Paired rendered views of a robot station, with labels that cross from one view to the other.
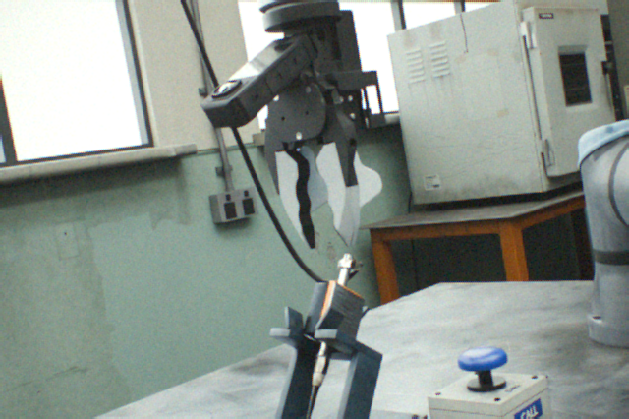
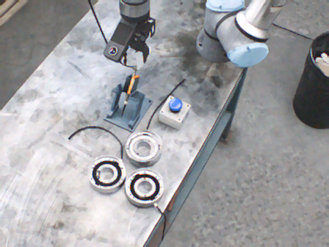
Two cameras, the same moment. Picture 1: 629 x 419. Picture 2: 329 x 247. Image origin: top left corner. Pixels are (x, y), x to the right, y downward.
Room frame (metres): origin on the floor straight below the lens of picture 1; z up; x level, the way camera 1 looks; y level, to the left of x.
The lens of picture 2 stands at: (-0.03, 0.19, 1.94)
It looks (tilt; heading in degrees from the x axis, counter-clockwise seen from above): 55 degrees down; 347
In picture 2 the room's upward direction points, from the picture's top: 2 degrees counter-clockwise
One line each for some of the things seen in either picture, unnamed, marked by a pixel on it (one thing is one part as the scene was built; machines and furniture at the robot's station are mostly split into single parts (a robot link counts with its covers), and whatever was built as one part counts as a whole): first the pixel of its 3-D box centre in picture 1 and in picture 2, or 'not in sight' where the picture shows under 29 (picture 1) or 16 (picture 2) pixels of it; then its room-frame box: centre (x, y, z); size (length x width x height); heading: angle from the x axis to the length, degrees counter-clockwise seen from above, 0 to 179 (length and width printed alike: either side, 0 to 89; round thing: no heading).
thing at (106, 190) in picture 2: not in sight; (107, 174); (0.52, 0.13, 0.82); 0.10 x 0.10 x 0.04
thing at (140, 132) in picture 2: not in sight; (143, 148); (0.58, 0.01, 0.82); 0.10 x 0.10 x 0.04
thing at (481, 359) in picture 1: (486, 380); (175, 107); (0.67, -0.11, 0.85); 0.04 x 0.04 x 0.05
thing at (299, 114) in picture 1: (317, 77); (136, 23); (0.77, -0.02, 1.12); 0.09 x 0.08 x 0.12; 136
